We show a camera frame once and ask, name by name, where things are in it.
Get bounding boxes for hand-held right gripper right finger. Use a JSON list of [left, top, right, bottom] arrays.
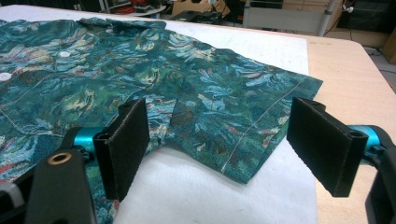
[[286, 96, 369, 198]]

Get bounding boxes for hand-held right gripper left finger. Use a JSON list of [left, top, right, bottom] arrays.
[[92, 97, 151, 202]]

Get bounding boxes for teal floral short-sleeved shirt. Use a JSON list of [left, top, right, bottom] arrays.
[[0, 17, 324, 224]]

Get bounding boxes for white foam mat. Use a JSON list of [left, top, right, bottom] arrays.
[[0, 4, 318, 224]]

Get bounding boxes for large cardboard box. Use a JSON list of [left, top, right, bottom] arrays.
[[382, 27, 396, 64]]

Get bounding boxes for white desk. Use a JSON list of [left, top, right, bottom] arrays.
[[242, 0, 339, 36]]

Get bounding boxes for small cardboard box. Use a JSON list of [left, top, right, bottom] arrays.
[[172, 0, 232, 18]]

